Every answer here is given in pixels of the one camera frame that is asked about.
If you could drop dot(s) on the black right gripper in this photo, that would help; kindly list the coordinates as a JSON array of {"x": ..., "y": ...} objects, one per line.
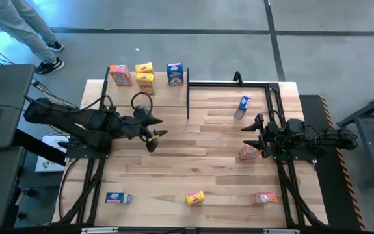
[{"x": 271, "y": 136}]

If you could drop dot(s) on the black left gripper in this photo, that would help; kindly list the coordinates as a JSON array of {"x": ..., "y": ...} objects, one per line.
[{"x": 131, "y": 126}]

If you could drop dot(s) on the orange Mini-Wheats cereal box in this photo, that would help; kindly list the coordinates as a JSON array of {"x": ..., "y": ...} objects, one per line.
[
  {"x": 120, "y": 75},
  {"x": 264, "y": 197},
  {"x": 248, "y": 152}
]

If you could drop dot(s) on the blue Frosted Flakes cereal box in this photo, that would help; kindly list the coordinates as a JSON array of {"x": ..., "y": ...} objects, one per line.
[
  {"x": 175, "y": 74},
  {"x": 116, "y": 197},
  {"x": 243, "y": 104}
]

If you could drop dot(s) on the yellow Corn Pops cereal box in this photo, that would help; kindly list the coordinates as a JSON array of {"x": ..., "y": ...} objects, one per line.
[
  {"x": 145, "y": 83},
  {"x": 194, "y": 197},
  {"x": 144, "y": 67}
]

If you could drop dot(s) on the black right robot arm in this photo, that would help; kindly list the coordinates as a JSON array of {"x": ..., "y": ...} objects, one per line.
[{"x": 303, "y": 138}]

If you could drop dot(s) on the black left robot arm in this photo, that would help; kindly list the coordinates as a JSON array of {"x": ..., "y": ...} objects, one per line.
[{"x": 76, "y": 118}]

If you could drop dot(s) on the black hazard-striped floor mat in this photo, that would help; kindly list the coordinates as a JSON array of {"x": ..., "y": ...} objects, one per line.
[{"x": 331, "y": 201}]

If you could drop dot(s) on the white printed box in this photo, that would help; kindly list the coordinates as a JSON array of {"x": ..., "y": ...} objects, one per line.
[{"x": 48, "y": 164}]

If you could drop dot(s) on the black round knob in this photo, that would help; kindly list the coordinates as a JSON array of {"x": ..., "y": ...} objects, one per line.
[
  {"x": 21, "y": 215},
  {"x": 30, "y": 192}
]

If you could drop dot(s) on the person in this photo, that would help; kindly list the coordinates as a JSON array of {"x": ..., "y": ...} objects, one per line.
[{"x": 21, "y": 26}]

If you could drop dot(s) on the wooden shelf black metal frame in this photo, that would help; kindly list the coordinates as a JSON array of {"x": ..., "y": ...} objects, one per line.
[{"x": 170, "y": 96}]

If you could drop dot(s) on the black aluminium rig frame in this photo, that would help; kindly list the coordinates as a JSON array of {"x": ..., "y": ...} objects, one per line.
[{"x": 225, "y": 84}]

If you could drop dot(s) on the silver metal bracket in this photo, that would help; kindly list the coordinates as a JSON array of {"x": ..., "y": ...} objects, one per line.
[
  {"x": 99, "y": 230},
  {"x": 281, "y": 231}
]

